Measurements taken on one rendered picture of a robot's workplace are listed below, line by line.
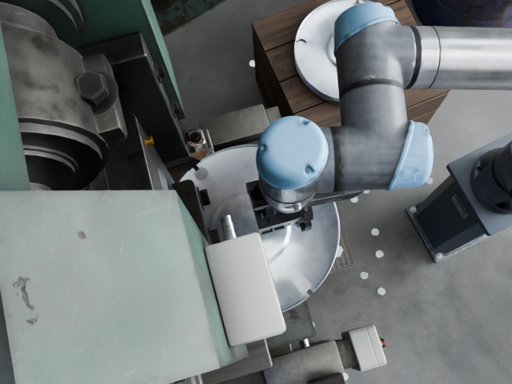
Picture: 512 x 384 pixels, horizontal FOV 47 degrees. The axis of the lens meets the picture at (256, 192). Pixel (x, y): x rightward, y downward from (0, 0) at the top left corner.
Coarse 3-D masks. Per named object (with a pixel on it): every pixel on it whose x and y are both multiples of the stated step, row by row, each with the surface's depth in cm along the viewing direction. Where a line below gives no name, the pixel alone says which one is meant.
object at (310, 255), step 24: (192, 168) 99; (216, 168) 99; (240, 168) 99; (216, 192) 98; (240, 192) 98; (216, 216) 96; (240, 216) 96; (336, 216) 97; (264, 240) 95; (288, 240) 96; (312, 240) 96; (336, 240) 96; (288, 264) 95; (312, 264) 95; (288, 288) 94; (312, 288) 94
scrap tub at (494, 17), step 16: (416, 0) 190; (432, 0) 179; (448, 0) 172; (464, 0) 167; (480, 0) 164; (496, 0) 163; (432, 16) 184; (448, 16) 178; (464, 16) 174; (480, 16) 171; (496, 16) 170
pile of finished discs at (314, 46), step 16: (336, 0) 152; (352, 0) 153; (320, 16) 152; (336, 16) 152; (304, 32) 151; (320, 32) 151; (304, 48) 149; (320, 48) 149; (304, 64) 148; (320, 64) 148; (304, 80) 148; (320, 80) 147; (336, 80) 147; (320, 96) 148; (336, 96) 146
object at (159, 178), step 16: (128, 128) 60; (112, 144) 60; (128, 144) 60; (144, 144) 61; (112, 160) 59; (128, 160) 59; (144, 160) 59; (160, 160) 73; (112, 176) 59; (128, 176) 59; (144, 176) 59; (160, 176) 67; (192, 192) 78; (192, 208) 78
